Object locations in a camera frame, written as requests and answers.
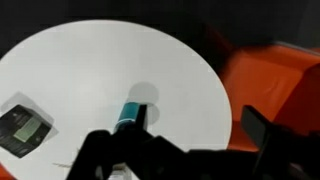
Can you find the white round table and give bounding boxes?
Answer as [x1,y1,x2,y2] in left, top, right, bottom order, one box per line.
[0,20,231,180]

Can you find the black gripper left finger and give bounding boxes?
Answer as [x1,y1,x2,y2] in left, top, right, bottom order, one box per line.
[66,130,112,180]

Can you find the orange chair beside table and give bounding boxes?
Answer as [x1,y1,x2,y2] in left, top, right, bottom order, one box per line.
[219,44,320,151]

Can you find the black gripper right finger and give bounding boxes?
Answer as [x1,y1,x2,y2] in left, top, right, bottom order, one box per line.
[241,105,290,167]

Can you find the teal and black pen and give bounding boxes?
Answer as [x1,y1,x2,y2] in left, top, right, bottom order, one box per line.
[114,102,147,133]

